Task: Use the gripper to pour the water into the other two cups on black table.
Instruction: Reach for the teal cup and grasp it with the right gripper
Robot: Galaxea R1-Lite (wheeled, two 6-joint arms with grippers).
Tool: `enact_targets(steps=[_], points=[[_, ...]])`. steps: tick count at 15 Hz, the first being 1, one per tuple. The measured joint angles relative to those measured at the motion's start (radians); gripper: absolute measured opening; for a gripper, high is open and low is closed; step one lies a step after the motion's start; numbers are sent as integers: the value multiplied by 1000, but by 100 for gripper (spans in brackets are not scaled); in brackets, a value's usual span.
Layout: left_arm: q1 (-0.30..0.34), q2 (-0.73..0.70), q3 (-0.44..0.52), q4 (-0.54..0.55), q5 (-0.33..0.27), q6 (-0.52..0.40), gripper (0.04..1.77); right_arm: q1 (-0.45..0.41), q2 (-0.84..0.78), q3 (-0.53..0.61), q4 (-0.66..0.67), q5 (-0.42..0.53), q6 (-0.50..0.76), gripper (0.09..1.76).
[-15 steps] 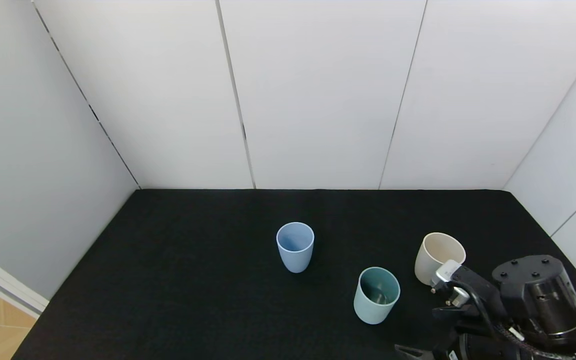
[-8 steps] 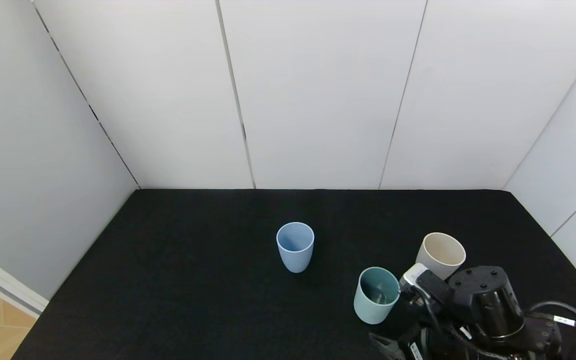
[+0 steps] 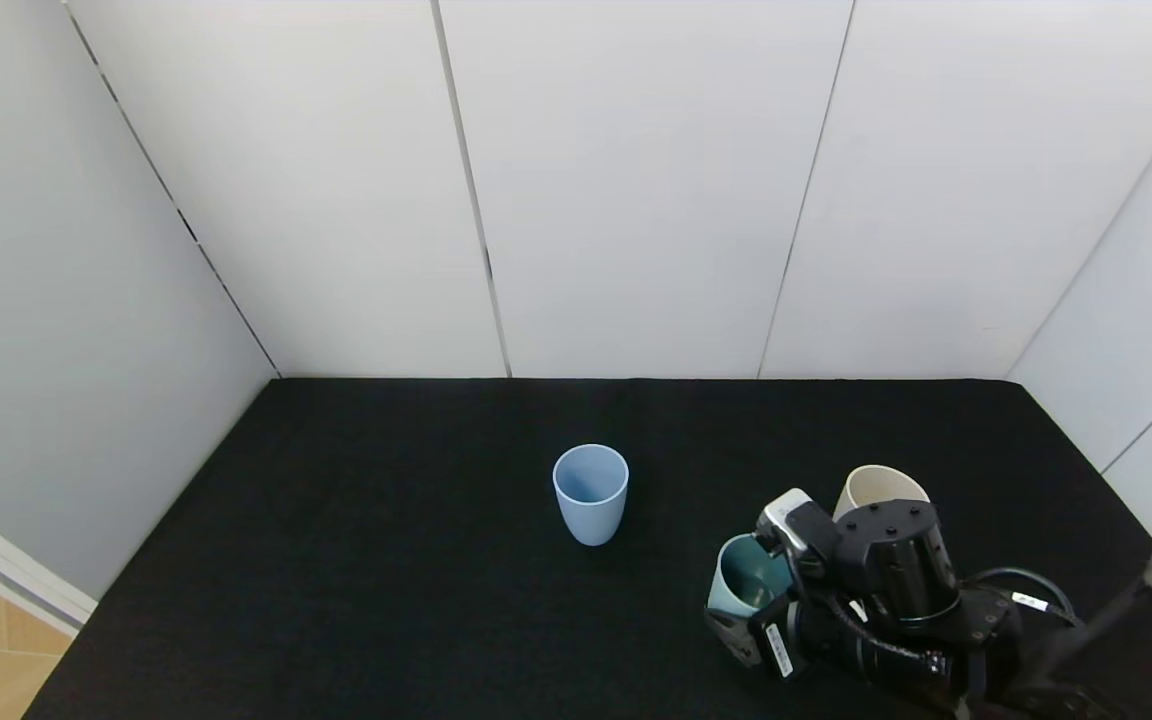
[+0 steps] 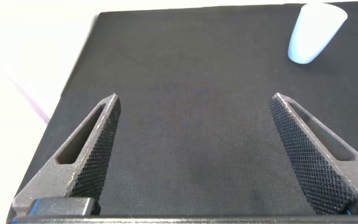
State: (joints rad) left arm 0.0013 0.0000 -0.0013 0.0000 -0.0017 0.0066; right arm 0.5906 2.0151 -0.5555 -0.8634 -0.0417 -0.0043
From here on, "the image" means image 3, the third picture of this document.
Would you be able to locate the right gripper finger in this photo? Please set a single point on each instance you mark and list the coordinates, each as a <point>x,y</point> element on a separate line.
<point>736,640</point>

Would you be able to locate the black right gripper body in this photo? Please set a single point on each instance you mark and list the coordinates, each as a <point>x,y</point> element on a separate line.
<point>774,647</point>

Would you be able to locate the teal plastic cup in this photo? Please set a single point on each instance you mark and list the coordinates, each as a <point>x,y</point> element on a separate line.
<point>731,585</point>

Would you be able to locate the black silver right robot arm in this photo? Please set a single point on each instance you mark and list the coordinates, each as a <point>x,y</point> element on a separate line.
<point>901,560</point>

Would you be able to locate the beige plastic cup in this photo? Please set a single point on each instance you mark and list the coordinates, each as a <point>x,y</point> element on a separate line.
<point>876,490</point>

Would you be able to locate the light blue plastic cup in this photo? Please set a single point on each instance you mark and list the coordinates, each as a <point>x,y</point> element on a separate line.
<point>591,500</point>

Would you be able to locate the black table cloth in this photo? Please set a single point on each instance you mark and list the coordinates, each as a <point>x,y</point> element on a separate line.
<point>386,560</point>

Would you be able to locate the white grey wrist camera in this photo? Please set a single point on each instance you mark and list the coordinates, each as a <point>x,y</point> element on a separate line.
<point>786,515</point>

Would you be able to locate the white wall baseboard trim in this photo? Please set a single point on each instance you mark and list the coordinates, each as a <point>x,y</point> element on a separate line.
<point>6,575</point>

